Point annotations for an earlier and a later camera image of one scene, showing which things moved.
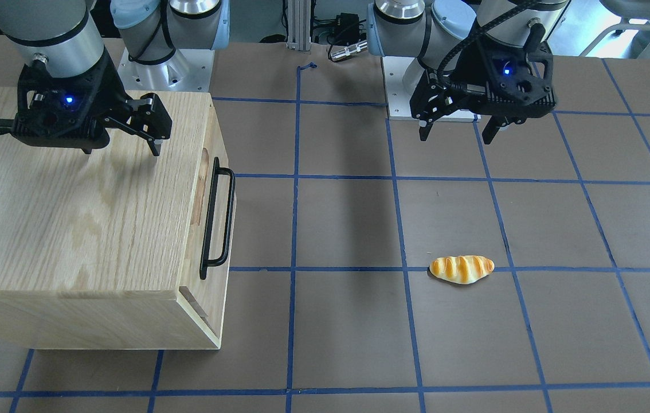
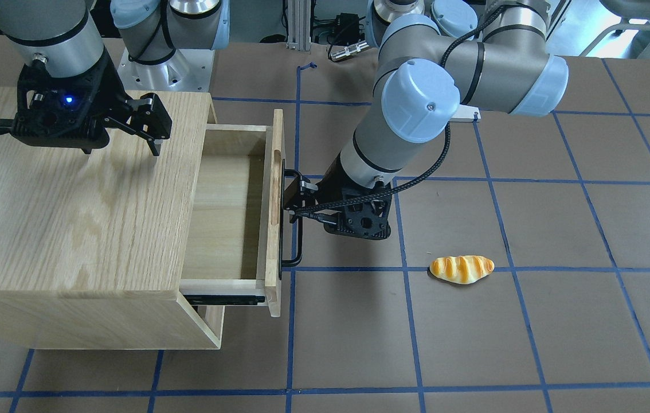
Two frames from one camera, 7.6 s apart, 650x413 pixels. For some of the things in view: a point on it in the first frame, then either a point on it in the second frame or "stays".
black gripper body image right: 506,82 → 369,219
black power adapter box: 347,28 stays
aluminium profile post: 298,24 stays
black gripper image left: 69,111 stays
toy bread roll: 461,269 stays
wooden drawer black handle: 206,261 → 282,181
